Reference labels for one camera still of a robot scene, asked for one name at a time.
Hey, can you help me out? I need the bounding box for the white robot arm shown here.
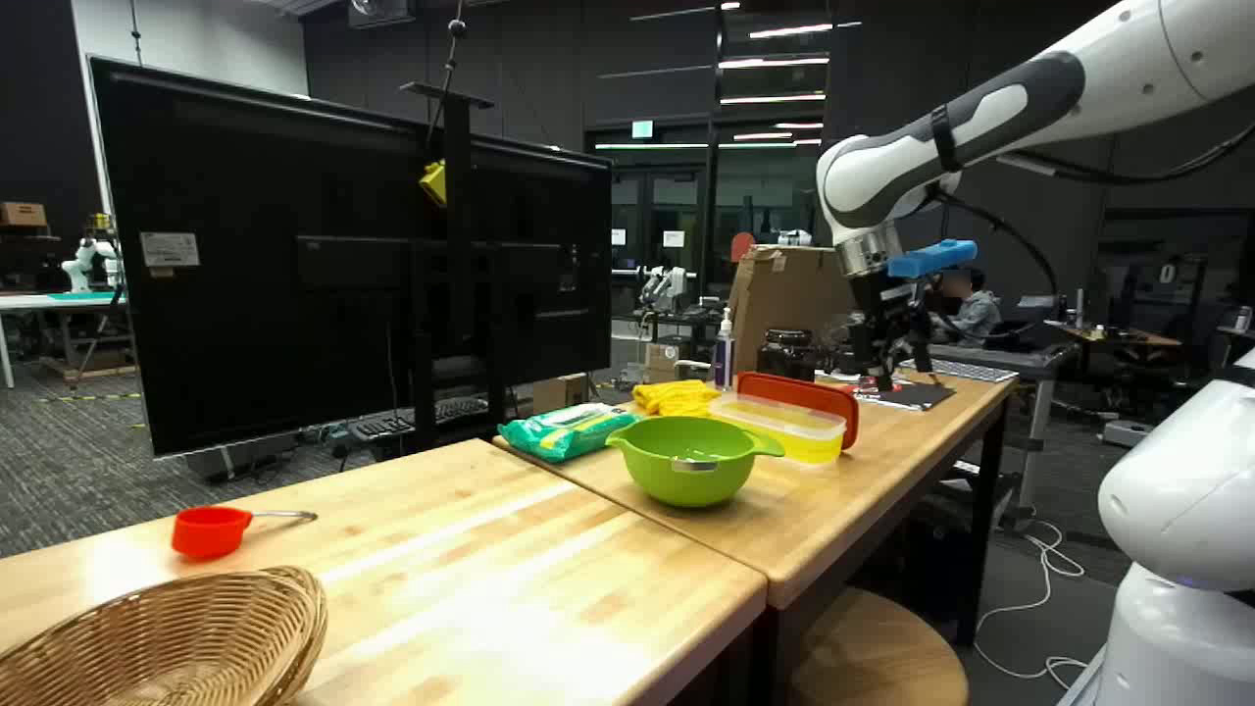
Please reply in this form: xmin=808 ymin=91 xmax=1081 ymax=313
xmin=815 ymin=0 xmax=1255 ymax=386

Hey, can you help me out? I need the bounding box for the green snack bag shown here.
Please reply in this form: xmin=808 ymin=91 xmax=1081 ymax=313
xmin=503 ymin=402 xmax=635 ymax=461

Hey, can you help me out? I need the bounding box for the cardboard box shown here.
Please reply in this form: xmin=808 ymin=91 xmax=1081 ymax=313
xmin=728 ymin=244 xmax=855 ymax=371

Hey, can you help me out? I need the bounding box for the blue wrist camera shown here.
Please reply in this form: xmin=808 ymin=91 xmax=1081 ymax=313
xmin=886 ymin=240 xmax=975 ymax=279

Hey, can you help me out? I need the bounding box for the seated person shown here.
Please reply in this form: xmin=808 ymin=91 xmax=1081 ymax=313
xmin=939 ymin=266 xmax=999 ymax=347

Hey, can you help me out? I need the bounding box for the white floor cable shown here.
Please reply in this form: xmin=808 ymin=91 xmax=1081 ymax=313
xmin=968 ymin=519 xmax=1096 ymax=688

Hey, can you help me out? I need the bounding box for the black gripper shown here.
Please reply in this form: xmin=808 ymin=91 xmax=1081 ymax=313
xmin=849 ymin=275 xmax=932 ymax=390

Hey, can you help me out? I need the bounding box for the round wooden stool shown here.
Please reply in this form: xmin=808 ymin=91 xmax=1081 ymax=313
xmin=790 ymin=589 xmax=968 ymax=706

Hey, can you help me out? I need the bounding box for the large black monitor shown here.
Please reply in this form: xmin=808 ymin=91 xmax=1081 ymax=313
xmin=89 ymin=58 xmax=612 ymax=454

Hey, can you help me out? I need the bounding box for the red measuring cup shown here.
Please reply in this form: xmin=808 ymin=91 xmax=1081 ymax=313
xmin=167 ymin=504 xmax=313 ymax=559

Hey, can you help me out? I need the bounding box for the wicker basket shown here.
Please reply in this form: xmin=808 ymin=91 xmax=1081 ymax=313
xmin=0 ymin=564 xmax=330 ymax=706

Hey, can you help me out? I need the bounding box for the red lunchbox lid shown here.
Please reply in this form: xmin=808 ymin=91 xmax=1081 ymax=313
xmin=735 ymin=367 xmax=858 ymax=447

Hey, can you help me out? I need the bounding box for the green plastic bowl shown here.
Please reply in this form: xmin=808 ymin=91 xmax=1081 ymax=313
xmin=609 ymin=414 xmax=783 ymax=508

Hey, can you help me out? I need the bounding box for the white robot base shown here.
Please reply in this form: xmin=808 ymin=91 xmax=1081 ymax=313
xmin=1060 ymin=381 xmax=1255 ymax=706

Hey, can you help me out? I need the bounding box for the yellow cloth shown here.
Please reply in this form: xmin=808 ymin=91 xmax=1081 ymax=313
xmin=632 ymin=381 xmax=719 ymax=414

